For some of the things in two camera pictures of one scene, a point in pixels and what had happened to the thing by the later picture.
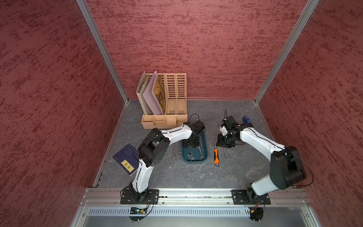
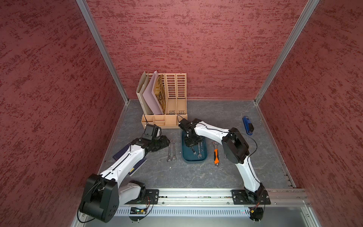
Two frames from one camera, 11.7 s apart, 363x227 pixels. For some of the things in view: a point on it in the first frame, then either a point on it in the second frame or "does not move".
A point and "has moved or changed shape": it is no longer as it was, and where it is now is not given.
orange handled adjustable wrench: [216, 156] does not move
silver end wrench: [174, 158] does not move
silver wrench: [190, 155] has moved or changed shape
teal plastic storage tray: [198, 154] does not move
